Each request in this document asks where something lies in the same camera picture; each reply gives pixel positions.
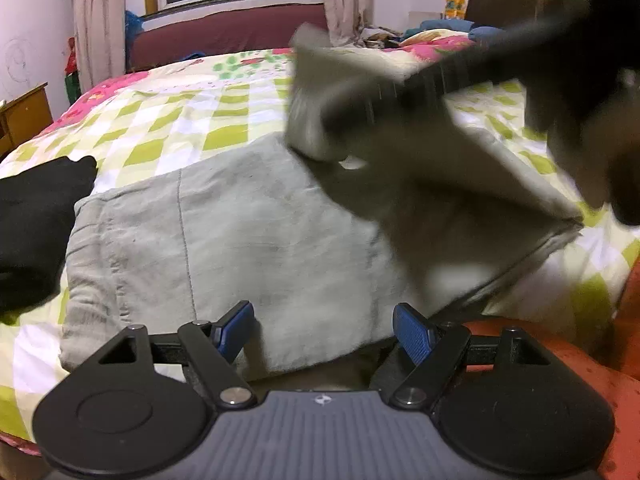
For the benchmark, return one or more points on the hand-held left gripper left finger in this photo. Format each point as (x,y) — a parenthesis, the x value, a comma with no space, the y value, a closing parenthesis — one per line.
(235,331)

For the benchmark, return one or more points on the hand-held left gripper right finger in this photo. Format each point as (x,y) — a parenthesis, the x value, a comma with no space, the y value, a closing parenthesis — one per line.
(412,336)

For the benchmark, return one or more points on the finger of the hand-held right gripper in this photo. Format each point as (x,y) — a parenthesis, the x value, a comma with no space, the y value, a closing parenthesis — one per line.
(450,75)

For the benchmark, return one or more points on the light grey pants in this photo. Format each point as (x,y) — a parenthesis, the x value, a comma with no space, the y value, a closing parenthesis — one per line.
(250,240)

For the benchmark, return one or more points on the white box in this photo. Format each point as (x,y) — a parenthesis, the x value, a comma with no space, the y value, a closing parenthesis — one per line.
(425,19)

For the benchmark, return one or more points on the cluttered basket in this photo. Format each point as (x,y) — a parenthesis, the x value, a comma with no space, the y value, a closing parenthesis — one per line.
(377,37)

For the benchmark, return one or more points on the dark headboard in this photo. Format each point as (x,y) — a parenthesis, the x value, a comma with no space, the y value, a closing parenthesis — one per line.
(500,0)

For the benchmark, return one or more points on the beige curtain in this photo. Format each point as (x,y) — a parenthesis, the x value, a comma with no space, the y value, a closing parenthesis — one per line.
(347,0)
(97,20)

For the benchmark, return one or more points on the person's orange clothing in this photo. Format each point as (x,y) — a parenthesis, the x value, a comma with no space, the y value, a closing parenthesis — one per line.
(615,385)

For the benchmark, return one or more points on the checked printed blanket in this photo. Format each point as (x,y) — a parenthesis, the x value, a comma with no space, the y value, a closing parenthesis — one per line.
(160,120)

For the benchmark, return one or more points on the black cloth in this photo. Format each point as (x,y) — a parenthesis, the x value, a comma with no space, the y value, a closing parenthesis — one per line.
(35,225)

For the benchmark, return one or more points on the maroon sofa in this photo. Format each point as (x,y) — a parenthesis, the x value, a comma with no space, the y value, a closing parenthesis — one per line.
(225,30)

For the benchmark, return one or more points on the small blue cloth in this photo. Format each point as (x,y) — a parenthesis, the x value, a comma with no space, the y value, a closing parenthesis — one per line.
(195,55)

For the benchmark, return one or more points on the wooden cabinet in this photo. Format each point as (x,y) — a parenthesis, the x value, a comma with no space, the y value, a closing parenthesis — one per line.
(25,115)

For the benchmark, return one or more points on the blue bag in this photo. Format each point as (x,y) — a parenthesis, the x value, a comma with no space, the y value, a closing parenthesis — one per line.
(134,27)

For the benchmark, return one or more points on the yellow wall poster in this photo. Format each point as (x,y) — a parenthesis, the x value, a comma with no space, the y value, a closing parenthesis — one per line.
(455,2)

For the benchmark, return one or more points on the red green wall decoration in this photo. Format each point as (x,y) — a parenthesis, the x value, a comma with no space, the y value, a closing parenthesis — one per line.
(72,72)

